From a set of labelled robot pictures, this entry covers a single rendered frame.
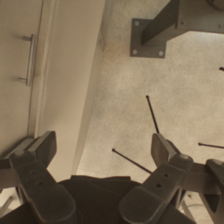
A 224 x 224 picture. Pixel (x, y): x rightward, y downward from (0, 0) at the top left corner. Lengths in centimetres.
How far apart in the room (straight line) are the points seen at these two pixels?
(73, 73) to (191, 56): 116
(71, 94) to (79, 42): 19
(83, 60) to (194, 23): 37
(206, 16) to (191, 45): 101
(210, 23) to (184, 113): 114
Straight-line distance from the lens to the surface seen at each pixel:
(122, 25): 145
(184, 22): 54
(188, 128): 169
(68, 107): 64
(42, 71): 62
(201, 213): 166
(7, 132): 57
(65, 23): 64
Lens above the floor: 140
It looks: 74 degrees down
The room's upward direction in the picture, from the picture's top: 177 degrees clockwise
